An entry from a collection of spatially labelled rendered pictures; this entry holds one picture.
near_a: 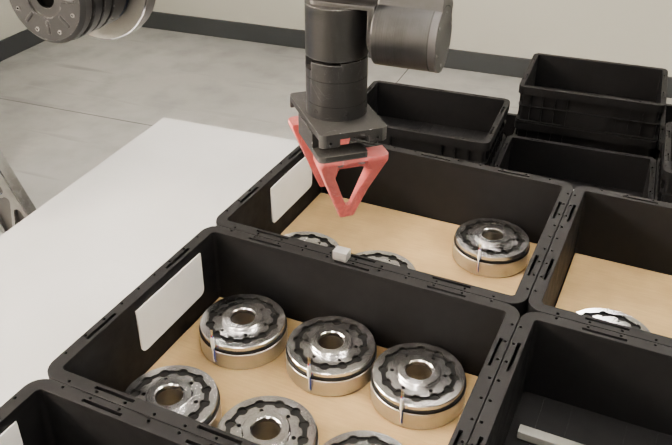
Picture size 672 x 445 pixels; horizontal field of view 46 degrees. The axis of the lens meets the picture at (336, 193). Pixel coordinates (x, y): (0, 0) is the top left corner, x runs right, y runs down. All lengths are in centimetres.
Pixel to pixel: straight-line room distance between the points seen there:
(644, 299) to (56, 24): 91
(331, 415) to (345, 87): 36
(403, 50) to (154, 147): 112
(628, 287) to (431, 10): 57
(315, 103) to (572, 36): 328
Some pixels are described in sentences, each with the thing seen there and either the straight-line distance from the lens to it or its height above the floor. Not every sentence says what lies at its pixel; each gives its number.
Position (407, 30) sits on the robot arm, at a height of 125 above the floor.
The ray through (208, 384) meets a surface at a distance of 87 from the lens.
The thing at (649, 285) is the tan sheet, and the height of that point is 83.
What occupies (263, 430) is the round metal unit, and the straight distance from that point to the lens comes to 84.
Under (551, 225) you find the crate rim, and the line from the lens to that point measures 102.
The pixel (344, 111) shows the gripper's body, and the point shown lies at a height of 117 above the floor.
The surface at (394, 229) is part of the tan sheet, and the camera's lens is 117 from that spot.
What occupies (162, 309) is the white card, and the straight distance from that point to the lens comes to 93.
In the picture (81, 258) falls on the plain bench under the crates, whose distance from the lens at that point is 140.
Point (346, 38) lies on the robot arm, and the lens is 69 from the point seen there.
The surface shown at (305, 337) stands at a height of 86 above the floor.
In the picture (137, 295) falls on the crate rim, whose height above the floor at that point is 93.
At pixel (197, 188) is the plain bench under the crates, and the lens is 155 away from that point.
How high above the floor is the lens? 146
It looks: 30 degrees down
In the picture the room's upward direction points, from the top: straight up
